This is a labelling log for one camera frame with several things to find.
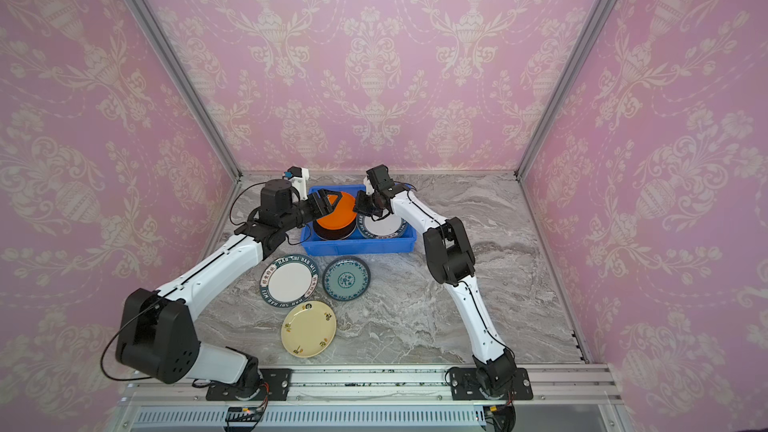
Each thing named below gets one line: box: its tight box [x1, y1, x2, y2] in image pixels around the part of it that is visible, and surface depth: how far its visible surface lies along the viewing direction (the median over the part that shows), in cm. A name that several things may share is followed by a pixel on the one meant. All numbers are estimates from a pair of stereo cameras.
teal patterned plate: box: [322, 255, 371, 302], surface depth 94 cm
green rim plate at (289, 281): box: [259, 254, 319, 308], surface depth 93 cm
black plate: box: [313, 220, 357, 241], surface depth 101 cm
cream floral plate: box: [280, 300, 337, 358], surface depth 85 cm
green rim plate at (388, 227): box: [356, 213, 408, 239], surface depth 102 cm
